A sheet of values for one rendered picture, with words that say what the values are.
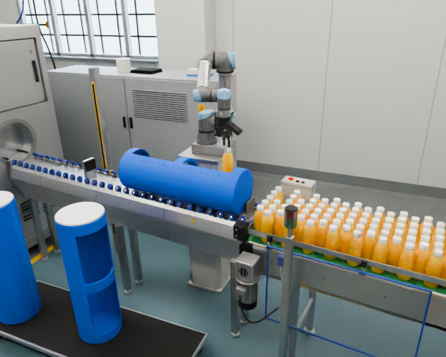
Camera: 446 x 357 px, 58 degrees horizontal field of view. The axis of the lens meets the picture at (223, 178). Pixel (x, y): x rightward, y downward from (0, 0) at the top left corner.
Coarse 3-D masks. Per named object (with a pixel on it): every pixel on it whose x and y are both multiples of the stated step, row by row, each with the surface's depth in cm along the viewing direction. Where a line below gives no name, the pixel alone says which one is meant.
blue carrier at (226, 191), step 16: (128, 160) 268; (144, 160) 263; (160, 160) 259; (176, 160) 256; (192, 160) 262; (128, 176) 267; (144, 176) 260; (160, 176) 255; (176, 176) 249; (192, 176) 245; (208, 176) 240; (224, 176) 237; (240, 176) 235; (160, 192) 260; (176, 192) 252; (192, 192) 245; (208, 192) 239; (224, 192) 234; (240, 192) 240; (224, 208) 240; (240, 208) 244
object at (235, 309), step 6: (234, 264) 257; (234, 270) 258; (234, 276) 260; (234, 282) 262; (234, 288) 264; (234, 294) 266; (234, 300) 268; (234, 306) 270; (234, 312) 273; (234, 318) 275; (234, 324) 277; (234, 330) 279; (234, 336) 281
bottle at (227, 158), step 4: (228, 152) 238; (224, 156) 238; (228, 156) 238; (232, 156) 239; (224, 160) 239; (228, 160) 238; (232, 160) 240; (224, 164) 240; (228, 164) 239; (232, 164) 241; (224, 168) 241; (228, 168) 240; (232, 168) 242; (228, 172) 242
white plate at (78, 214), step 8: (64, 208) 240; (72, 208) 240; (80, 208) 240; (88, 208) 240; (96, 208) 240; (56, 216) 232; (64, 216) 232; (72, 216) 231; (80, 216) 231; (88, 216) 231; (96, 216) 231; (64, 224) 224; (72, 224) 223; (80, 224) 224
